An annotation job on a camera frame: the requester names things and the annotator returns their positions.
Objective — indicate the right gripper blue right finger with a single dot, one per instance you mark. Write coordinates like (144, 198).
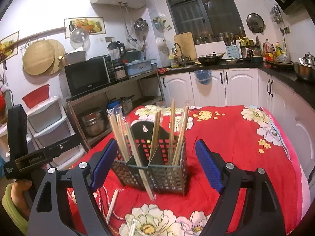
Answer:
(261, 212)

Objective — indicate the wooden chopstick pair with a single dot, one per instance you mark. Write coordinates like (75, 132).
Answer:
(181, 134)
(132, 228)
(171, 132)
(155, 132)
(111, 206)
(114, 126)
(138, 161)
(120, 122)

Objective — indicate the dark kitchen window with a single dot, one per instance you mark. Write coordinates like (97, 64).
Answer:
(205, 18)

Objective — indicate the person left hand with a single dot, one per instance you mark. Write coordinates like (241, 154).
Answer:
(18, 188)

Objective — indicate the white plastic drawer unit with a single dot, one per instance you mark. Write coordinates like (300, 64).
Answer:
(47, 123)

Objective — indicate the red plastic basin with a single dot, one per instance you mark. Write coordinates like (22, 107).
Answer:
(36, 96)

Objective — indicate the stainless steel pot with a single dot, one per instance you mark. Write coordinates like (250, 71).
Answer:
(92, 122)

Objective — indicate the red floral tablecloth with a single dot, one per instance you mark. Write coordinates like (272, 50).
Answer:
(248, 137)

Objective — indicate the black microwave oven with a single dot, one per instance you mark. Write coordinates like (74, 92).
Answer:
(83, 77)

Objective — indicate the blue canister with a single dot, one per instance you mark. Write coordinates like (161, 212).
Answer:
(112, 104)

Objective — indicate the round bamboo board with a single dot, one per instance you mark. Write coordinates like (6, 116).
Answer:
(42, 57)

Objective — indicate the grey plastic utensil basket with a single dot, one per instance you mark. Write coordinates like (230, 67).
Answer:
(162, 176)

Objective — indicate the glass pot lid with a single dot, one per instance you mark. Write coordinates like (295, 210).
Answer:
(79, 38)

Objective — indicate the blue plastic box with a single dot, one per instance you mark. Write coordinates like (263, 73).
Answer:
(138, 67)

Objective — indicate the blender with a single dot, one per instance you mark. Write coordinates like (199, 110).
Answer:
(116, 51)

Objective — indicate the steel bowl on counter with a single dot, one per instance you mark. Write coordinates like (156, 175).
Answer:
(304, 72)

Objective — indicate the blue bag on cabinet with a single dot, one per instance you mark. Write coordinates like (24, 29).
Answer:
(203, 76)

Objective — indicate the fruit picture poster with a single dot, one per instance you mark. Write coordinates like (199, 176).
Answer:
(93, 25)

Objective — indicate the black wok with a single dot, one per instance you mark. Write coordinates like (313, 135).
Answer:
(213, 59)

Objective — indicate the wooden cutting board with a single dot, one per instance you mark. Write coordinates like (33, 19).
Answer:
(186, 42)

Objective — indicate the hanging pot lid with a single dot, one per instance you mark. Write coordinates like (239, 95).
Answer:
(255, 23)

